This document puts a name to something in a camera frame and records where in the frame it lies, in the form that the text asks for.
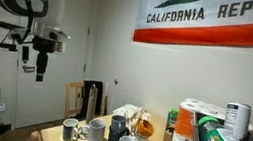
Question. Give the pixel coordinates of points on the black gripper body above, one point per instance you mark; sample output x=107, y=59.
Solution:
x=44, y=44

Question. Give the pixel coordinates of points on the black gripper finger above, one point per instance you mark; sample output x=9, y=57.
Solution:
x=40, y=73

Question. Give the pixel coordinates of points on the white door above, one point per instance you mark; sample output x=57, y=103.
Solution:
x=47, y=82

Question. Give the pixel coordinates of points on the small picture on door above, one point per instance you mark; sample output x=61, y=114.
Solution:
x=59, y=47

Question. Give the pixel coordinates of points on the black door keypad lock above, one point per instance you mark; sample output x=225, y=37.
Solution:
x=25, y=53

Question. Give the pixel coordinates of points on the light wooden chair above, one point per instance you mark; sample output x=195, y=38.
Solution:
x=73, y=99

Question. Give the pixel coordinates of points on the white bowl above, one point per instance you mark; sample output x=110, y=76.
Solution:
x=0, y=107

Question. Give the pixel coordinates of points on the tall cardboard tube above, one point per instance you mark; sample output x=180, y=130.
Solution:
x=91, y=104

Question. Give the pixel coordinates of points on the black flat panel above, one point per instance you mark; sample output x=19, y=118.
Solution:
x=98, y=93

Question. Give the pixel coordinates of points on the white mug with dark print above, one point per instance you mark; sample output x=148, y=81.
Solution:
x=69, y=129

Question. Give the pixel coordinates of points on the wooden chair back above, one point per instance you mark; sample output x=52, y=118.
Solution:
x=34, y=140

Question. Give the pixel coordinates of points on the plain white tall mug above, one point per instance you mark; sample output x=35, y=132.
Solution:
x=95, y=132

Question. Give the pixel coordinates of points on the grey-blue mug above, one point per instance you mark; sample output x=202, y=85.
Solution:
x=118, y=123

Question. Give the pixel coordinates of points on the crumpled white cloth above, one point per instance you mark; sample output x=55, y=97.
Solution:
x=131, y=111

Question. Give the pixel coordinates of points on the dark green mug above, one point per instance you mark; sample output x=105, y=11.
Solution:
x=115, y=139

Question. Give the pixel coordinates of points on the green box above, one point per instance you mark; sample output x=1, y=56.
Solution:
x=172, y=118

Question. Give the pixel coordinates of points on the small cardboard box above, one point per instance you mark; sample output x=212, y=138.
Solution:
x=167, y=137

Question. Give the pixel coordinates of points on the paper towel roll pack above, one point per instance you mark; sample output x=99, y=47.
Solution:
x=186, y=130

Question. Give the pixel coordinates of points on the California Republic flag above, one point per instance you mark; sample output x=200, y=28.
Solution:
x=215, y=19

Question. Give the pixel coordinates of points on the white canister with label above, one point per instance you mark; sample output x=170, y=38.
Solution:
x=237, y=119

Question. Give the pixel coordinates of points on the wall door stop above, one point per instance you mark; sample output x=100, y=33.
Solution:
x=116, y=81

